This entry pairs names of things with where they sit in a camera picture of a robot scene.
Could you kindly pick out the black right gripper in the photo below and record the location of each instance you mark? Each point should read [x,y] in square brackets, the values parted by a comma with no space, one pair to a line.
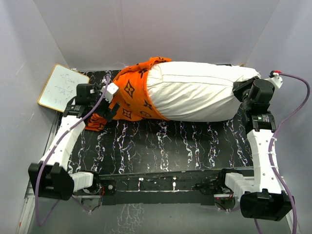
[239,87]

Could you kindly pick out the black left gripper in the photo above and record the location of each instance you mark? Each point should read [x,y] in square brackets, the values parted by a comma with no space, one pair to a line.
[107,113]

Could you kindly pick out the orange patterned plush pillowcase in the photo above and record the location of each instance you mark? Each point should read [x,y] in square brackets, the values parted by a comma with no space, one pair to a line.
[132,95]

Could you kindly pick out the white pillow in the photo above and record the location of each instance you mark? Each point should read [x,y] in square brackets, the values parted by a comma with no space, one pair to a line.
[196,92]

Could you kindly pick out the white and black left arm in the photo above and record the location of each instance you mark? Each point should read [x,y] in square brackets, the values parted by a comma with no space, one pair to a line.
[49,177]

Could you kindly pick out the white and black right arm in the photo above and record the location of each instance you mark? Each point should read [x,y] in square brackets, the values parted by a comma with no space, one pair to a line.
[265,198]

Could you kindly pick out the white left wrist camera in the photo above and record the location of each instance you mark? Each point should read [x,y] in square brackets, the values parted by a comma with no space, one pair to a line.
[109,91]

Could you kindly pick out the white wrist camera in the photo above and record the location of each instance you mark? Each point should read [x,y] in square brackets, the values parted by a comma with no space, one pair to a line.
[109,91]
[275,79]

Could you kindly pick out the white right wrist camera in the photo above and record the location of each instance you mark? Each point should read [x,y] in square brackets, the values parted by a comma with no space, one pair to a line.
[275,79]

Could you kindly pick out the white board with wooden frame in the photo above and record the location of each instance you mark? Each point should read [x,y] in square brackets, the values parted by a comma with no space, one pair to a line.
[61,87]

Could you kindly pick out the aluminium frame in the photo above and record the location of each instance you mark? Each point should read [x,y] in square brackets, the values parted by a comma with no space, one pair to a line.
[31,203]

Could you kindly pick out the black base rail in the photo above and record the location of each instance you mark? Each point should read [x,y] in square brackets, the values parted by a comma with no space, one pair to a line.
[182,187]

